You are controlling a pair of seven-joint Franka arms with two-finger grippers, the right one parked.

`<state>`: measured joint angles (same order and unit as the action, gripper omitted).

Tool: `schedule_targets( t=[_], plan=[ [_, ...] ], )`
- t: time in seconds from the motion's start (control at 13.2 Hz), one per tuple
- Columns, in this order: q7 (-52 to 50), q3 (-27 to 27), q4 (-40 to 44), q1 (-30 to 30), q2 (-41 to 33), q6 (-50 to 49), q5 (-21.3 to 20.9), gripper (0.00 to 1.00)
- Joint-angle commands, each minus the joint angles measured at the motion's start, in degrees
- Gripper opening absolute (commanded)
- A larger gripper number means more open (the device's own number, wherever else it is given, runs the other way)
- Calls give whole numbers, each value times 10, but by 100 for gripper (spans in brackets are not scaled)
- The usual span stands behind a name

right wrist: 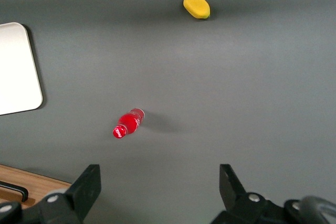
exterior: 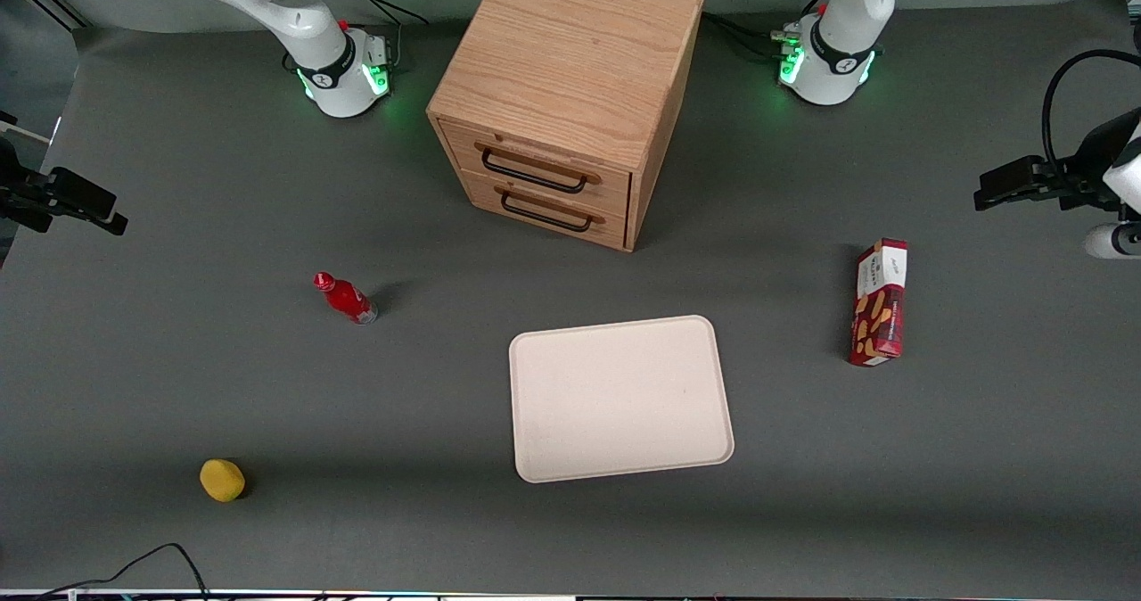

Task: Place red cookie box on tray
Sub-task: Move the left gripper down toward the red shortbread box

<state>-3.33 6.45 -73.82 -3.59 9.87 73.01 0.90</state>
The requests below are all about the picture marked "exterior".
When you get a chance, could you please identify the yellow lemon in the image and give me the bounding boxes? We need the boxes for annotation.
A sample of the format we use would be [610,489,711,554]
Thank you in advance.
[200,458,247,503]

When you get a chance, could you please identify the thin black table cable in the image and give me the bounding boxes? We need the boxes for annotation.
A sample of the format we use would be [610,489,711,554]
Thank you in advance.
[34,542,211,601]

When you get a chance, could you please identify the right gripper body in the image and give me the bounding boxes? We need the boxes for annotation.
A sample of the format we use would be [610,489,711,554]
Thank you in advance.
[0,112,56,234]

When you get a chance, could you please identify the black arm base cables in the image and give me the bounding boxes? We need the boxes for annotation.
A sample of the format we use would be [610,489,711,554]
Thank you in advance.
[341,0,431,67]
[702,0,832,60]

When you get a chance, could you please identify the black left arm base cables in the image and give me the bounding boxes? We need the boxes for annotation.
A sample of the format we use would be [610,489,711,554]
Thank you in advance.
[702,0,832,60]

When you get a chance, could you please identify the wooden two-drawer cabinet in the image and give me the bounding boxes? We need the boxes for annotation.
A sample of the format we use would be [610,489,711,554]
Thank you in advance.
[426,0,706,253]

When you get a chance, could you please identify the red cookie box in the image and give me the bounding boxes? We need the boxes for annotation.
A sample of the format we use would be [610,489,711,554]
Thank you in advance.
[847,238,909,368]

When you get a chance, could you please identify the small red bottle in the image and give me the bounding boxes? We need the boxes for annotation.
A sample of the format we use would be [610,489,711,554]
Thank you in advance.
[313,271,379,326]

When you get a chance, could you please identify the short black drawer handle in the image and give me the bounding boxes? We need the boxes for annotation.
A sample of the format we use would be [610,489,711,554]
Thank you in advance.
[494,184,606,234]

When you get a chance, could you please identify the long black drawer handle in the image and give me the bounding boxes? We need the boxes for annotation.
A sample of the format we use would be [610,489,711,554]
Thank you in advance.
[474,141,602,195]

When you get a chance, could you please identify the wooden drawer front, long handle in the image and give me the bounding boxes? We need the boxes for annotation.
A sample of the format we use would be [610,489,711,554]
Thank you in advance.
[438,119,633,219]

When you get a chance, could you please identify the cream rectangular tray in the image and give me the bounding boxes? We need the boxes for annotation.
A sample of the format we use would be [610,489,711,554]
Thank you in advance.
[508,315,735,484]

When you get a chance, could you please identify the wooden drawer front, short handle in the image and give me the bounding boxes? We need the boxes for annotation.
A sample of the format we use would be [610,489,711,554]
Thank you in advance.
[462,170,628,251]

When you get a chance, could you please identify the black right arm base cables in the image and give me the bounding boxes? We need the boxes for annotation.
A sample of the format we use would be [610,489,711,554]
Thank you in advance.
[341,0,431,67]

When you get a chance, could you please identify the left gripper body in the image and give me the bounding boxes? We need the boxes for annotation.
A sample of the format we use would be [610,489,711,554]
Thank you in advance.
[1066,109,1141,212]

